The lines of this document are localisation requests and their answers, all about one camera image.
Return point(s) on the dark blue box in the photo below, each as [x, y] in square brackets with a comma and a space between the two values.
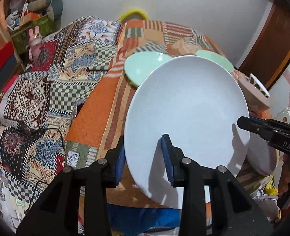
[4, 73]

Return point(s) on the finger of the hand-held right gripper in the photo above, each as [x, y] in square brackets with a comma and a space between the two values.
[253, 126]
[258, 118]

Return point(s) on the grey-green cushion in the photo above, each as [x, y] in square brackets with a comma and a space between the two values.
[56, 2]

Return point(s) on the person's right hand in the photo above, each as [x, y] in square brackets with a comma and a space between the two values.
[285, 177]

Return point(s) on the green box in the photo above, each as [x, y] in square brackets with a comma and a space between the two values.
[21, 39]

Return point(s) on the yellow printed cloth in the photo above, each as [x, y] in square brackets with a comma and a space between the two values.
[270, 184]

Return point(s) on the white bowl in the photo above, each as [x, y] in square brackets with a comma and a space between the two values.
[260, 157]

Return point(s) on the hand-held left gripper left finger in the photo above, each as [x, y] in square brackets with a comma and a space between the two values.
[120, 161]

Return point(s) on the mint green plate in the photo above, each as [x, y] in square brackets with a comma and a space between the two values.
[140, 66]

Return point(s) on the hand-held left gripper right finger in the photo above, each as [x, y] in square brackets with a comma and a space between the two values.
[165, 157]

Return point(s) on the yellow foam tube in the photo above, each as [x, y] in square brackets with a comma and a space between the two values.
[135, 10]

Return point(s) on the orange striped blanket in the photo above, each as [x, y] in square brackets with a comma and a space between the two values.
[98, 108]

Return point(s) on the white plate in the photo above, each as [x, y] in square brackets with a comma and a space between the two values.
[189, 108]

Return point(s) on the orange cardboard box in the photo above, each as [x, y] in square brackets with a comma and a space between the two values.
[31, 17]

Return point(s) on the red box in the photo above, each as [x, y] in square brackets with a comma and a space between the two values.
[2, 56]

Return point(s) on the white fridge with magnets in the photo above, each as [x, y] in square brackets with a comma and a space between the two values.
[286, 114]

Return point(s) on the blue cloth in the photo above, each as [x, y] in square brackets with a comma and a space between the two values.
[145, 221]

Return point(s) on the brown wooden door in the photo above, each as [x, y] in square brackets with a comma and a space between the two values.
[277, 41]

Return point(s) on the light green plate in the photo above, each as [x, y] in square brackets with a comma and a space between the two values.
[218, 59]

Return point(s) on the pink bunny toy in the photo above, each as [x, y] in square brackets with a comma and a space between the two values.
[35, 41]

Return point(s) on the patchwork patterned quilt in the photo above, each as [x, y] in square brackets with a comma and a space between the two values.
[68, 61]

